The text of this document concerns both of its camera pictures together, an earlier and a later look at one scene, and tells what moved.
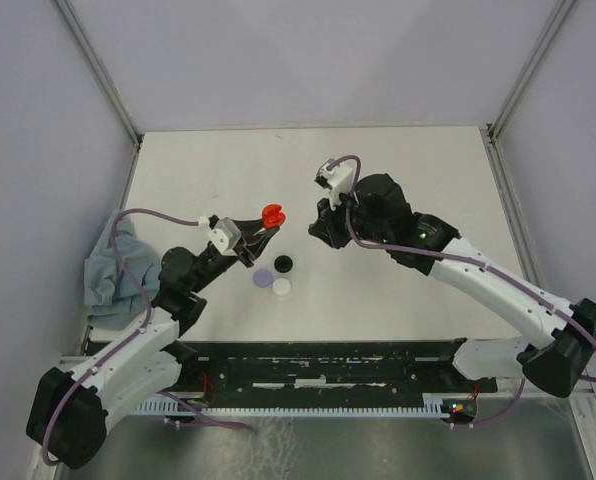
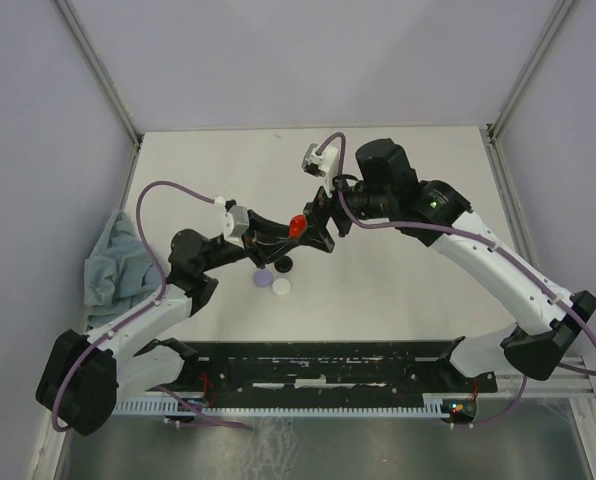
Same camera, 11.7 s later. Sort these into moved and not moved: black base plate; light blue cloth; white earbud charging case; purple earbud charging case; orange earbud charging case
Moved: orange earbud charging case
Not moved: purple earbud charging case; black base plate; light blue cloth; white earbud charging case
